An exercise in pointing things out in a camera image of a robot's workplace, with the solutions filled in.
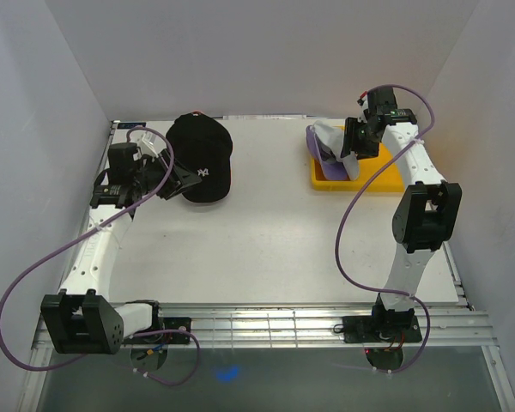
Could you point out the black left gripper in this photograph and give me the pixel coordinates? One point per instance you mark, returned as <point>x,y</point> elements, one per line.
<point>178,179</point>

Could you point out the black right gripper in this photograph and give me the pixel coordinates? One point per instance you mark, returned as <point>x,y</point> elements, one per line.
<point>352,125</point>

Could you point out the white baseball cap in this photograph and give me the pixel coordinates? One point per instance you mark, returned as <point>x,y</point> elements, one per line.
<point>332,137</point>

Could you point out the black baseball cap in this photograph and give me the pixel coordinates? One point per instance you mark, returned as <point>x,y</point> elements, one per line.
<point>203,146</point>

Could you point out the purple baseball cap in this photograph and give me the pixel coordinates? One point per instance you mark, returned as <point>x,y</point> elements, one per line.
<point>330,167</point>

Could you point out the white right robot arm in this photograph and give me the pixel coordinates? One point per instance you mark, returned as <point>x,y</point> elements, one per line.
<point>423,221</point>

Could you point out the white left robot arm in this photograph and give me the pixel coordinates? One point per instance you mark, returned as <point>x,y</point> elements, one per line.
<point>80,318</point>

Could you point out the yellow plastic bin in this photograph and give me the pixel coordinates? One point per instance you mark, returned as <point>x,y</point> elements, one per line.
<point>389,181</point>

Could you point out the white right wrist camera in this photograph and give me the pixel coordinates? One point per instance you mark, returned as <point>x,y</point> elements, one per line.
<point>363,104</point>

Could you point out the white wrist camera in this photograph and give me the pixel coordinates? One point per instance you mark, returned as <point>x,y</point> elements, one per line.
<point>150,144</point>
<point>363,104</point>

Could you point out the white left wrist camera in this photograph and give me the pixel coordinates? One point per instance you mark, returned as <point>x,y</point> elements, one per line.
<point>150,144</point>

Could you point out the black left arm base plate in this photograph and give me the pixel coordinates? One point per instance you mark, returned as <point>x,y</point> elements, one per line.
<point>166,331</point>

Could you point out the aluminium mounting rail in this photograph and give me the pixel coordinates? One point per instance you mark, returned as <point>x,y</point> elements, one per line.
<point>238,327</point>

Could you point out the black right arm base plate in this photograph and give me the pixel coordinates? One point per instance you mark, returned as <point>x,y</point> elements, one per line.
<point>365,329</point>

